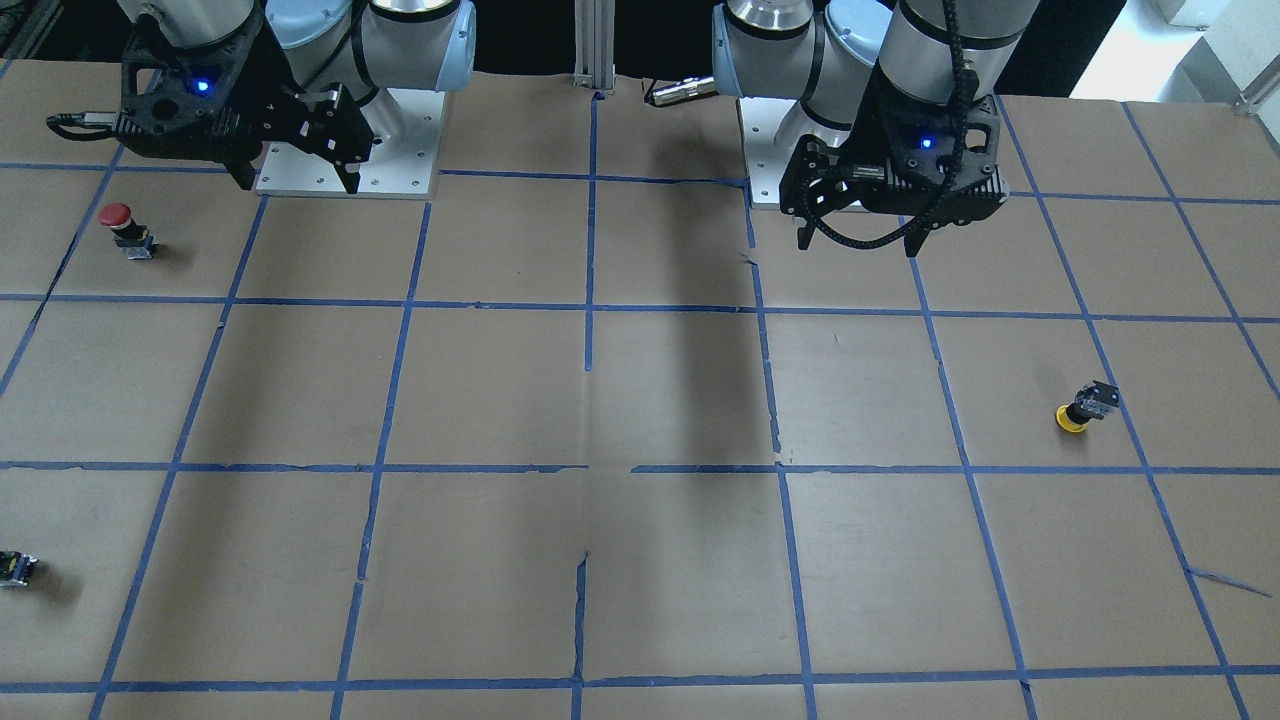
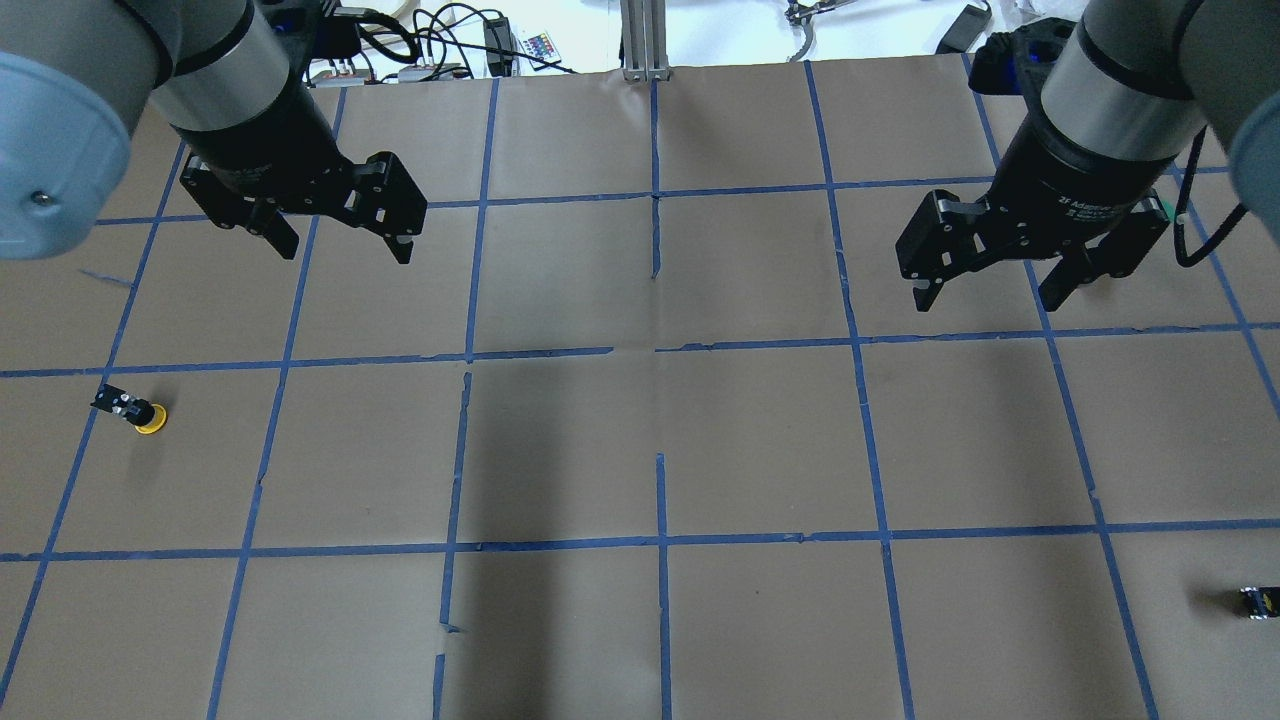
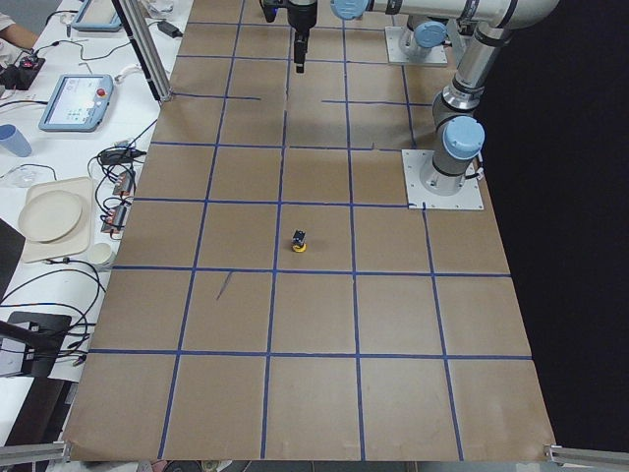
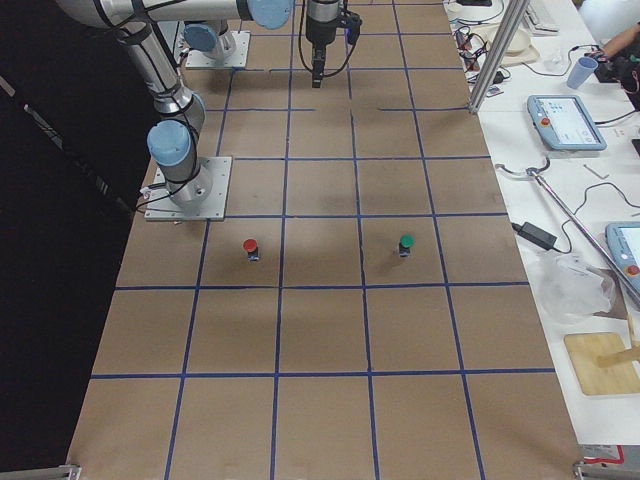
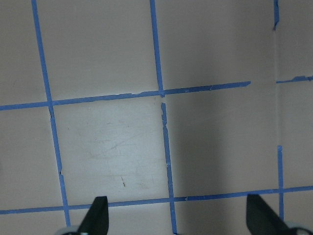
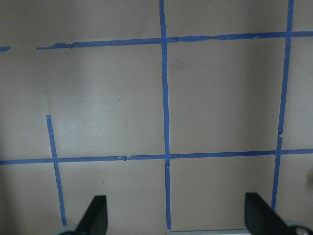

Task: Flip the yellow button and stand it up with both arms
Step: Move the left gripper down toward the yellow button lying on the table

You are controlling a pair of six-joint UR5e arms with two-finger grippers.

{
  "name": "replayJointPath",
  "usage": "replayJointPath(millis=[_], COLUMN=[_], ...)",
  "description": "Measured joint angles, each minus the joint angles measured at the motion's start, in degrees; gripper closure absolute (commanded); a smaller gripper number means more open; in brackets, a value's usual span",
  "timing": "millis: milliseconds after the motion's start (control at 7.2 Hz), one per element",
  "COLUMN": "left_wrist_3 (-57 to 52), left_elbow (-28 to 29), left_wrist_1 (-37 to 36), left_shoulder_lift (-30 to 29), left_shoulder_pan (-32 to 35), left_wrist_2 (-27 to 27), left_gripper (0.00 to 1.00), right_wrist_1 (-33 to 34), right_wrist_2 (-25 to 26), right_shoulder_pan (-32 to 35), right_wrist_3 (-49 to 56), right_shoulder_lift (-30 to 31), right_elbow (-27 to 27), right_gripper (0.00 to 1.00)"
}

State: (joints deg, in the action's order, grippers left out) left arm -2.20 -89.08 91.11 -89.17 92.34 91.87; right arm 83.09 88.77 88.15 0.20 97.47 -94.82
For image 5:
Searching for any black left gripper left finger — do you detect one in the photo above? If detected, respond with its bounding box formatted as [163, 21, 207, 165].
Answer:
[77, 196, 109, 235]

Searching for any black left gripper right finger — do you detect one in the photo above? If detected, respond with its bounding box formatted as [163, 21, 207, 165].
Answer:
[246, 194, 294, 235]

